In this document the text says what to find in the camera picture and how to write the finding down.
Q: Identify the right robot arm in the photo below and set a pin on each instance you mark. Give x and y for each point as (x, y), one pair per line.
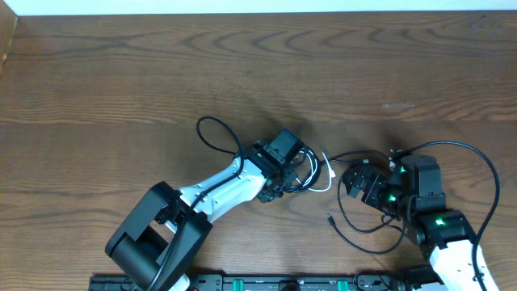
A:
(412, 192)

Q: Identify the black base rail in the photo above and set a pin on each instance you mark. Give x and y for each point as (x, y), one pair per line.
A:
(367, 282)

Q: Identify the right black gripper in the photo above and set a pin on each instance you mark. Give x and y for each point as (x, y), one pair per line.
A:
(377, 179)

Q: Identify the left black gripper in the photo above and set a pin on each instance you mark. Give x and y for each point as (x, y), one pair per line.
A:
(292, 173)

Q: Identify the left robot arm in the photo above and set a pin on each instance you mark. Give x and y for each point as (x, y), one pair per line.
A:
(158, 240)

